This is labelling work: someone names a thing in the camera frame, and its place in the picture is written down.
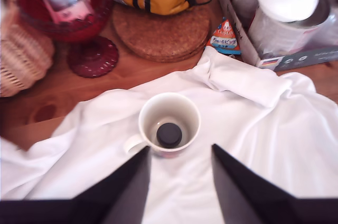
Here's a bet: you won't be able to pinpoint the grey coffee capsule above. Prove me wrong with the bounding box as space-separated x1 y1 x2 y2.
156 123 183 148

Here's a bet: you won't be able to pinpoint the white cloth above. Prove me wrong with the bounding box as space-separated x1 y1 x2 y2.
0 46 338 224

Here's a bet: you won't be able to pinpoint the dark red picture mug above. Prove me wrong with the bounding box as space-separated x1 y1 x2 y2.
123 92 202 159

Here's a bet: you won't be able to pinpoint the round cork trivet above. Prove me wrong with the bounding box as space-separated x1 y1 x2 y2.
118 41 209 63
112 3 212 57

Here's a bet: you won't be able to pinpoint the red glass goblet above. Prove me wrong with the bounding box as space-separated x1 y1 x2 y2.
15 0 119 79

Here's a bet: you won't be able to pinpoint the cardboard can tray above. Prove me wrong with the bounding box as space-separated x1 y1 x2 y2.
219 0 338 73

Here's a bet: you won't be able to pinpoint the orange blue triangular packet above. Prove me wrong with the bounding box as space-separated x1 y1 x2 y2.
205 17 242 55

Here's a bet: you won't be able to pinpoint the shrink-wrapped food can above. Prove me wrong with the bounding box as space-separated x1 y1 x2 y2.
248 0 338 60

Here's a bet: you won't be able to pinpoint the wicker basket with handle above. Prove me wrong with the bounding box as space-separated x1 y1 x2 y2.
0 0 55 98

